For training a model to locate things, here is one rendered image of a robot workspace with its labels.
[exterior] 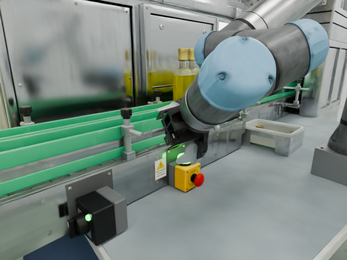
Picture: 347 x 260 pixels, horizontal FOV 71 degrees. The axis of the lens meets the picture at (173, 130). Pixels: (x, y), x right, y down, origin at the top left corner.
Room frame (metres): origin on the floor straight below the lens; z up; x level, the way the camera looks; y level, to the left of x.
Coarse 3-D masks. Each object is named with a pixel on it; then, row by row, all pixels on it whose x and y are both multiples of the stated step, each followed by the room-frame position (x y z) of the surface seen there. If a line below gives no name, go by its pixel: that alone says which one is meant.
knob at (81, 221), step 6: (78, 216) 0.43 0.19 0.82; (84, 216) 0.43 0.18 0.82; (72, 222) 0.41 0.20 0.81; (78, 222) 0.41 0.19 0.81; (84, 222) 0.42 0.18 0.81; (72, 228) 0.41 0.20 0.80; (78, 228) 0.41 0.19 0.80; (84, 228) 0.41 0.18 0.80; (72, 234) 0.41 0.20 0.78; (78, 234) 0.41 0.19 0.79
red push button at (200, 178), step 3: (198, 174) 0.63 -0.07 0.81; (201, 174) 0.63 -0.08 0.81; (195, 177) 0.62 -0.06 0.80; (198, 177) 0.62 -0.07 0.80; (201, 177) 0.63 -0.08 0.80; (195, 180) 0.62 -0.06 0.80; (198, 180) 0.62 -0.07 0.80; (201, 180) 0.62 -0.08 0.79; (195, 183) 0.61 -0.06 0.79; (198, 183) 0.62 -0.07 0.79; (201, 183) 0.63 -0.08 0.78; (198, 186) 0.62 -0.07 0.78
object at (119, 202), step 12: (96, 192) 0.49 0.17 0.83; (108, 192) 0.49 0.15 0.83; (84, 204) 0.44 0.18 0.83; (96, 204) 0.44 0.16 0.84; (108, 204) 0.44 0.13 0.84; (120, 204) 0.45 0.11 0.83; (96, 216) 0.41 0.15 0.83; (108, 216) 0.43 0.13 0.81; (120, 216) 0.45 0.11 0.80; (96, 228) 0.41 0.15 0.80; (108, 228) 0.43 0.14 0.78; (120, 228) 0.45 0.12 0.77; (96, 240) 0.41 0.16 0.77
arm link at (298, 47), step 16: (240, 32) 0.40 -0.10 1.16; (256, 32) 0.37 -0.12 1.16; (272, 32) 0.34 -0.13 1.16; (288, 32) 0.33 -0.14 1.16; (304, 32) 0.33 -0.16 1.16; (320, 32) 0.33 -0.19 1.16; (272, 48) 0.31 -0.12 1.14; (288, 48) 0.31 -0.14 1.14; (304, 48) 0.32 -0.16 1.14; (320, 48) 0.33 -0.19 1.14; (288, 64) 0.30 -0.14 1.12; (304, 64) 0.32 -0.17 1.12; (320, 64) 0.35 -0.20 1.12; (288, 80) 0.31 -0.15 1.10
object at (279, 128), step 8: (256, 120) 1.15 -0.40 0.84; (264, 120) 1.14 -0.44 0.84; (248, 128) 1.03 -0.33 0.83; (256, 128) 1.00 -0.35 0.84; (264, 128) 1.13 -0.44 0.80; (272, 128) 1.11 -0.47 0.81; (280, 128) 1.08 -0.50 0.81; (288, 128) 1.06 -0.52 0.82; (296, 128) 1.03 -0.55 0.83; (288, 136) 0.92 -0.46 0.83
